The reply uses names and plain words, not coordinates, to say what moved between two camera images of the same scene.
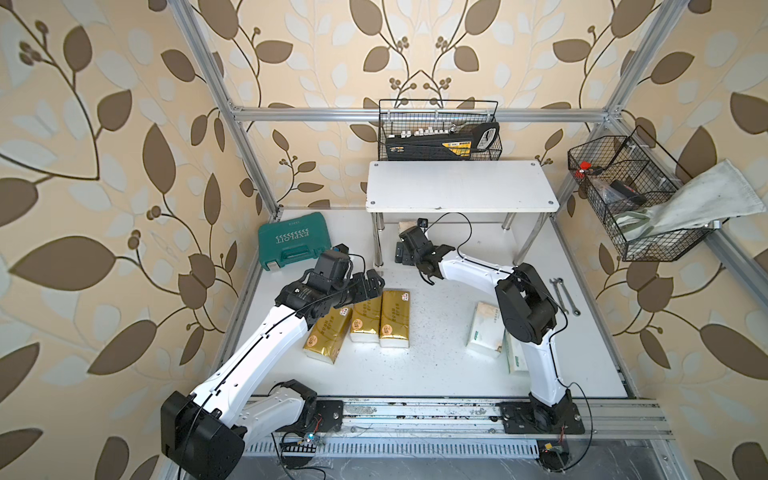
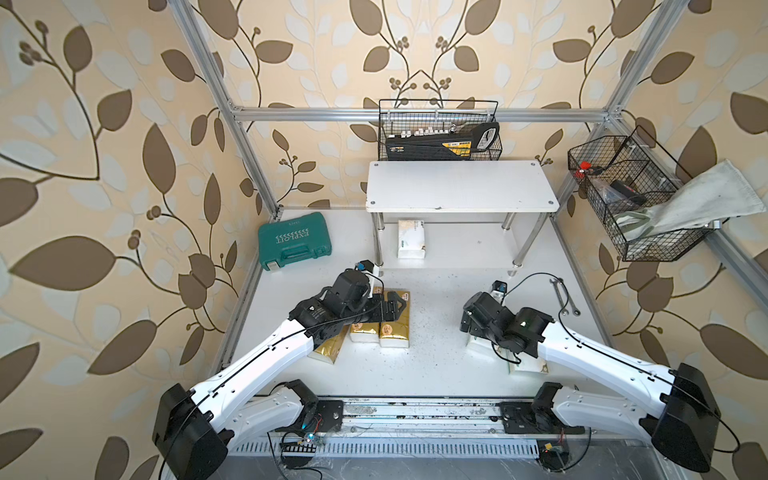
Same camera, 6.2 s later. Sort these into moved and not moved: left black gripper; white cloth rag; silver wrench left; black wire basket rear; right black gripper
Moved: right black gripper; left black gripper
Not moved: silver wrench left; white cloth rag; black wire basket rear
